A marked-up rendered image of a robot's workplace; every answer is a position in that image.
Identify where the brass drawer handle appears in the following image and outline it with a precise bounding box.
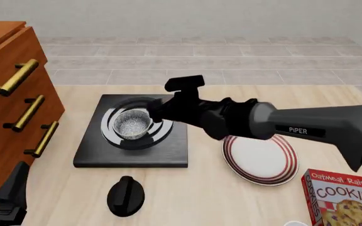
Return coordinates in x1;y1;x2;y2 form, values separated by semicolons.
23;121;60;159
0;58;40;98
3;94;46;133

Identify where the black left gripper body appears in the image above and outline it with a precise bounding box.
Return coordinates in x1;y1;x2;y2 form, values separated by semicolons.
0;206;28;226

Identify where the wooden drawer with small handle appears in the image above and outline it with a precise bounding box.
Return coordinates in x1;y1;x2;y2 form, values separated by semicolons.
0;90;66;208

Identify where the wooden drawer with large handle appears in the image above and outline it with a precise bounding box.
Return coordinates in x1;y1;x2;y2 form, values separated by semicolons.
0;26;48;114

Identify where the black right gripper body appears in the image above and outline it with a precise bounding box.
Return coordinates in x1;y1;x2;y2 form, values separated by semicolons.
160;90;202;127

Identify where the white plate with red rings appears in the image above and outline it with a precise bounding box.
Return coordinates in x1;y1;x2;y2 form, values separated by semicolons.
221;134;299;187

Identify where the black patterned bowl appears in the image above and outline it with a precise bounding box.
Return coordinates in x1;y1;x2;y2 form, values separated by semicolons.
112;109;153;141

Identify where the red cookies box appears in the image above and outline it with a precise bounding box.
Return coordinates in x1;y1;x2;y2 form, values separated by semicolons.
300;168;362;226

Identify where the wooden drawer with medium handle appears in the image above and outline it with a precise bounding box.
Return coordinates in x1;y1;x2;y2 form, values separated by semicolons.
0;65;58;156

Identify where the round black stove knob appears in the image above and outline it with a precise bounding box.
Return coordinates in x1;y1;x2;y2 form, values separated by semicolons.
106;175;146;218

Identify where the flat black stove plate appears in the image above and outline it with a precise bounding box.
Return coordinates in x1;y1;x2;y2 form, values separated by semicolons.
73;94;190;169

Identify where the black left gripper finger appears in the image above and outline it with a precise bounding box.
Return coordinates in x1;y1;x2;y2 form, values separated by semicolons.
0;160;31;211

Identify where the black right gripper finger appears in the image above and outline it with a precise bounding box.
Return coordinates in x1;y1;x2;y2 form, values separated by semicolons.
145;98;166;124

